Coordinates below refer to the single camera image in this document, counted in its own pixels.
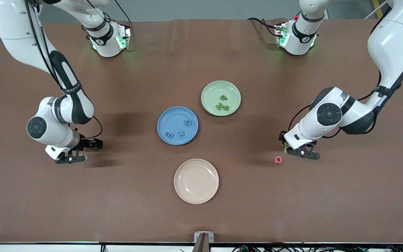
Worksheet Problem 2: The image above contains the brown table cover sheet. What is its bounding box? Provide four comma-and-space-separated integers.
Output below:
0, 18, 403, 244

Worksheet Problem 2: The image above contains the green plate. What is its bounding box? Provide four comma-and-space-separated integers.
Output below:
201, 80, 242, 117

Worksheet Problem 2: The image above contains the blue plate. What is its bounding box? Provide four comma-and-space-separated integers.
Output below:
157, 106, 199, 146

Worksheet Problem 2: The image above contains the beige plate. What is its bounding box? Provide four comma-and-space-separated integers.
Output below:
174, 158, 220, 205

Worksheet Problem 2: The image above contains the white table edge rail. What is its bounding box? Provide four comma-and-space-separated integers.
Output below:
0, 243, 403, 252

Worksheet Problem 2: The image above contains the black left arm base cable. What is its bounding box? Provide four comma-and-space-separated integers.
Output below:
247, 17, 283, 37

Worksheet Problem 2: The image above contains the black arm base cable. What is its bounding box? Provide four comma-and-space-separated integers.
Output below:
247, 17, 283, 37
112, 0, 131, 23

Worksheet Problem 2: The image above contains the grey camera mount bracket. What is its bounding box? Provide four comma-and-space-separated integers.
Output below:
193, 232, 214, 252

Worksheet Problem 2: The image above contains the black right arm base cable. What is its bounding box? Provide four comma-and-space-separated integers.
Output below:
112, 0, 131, 23

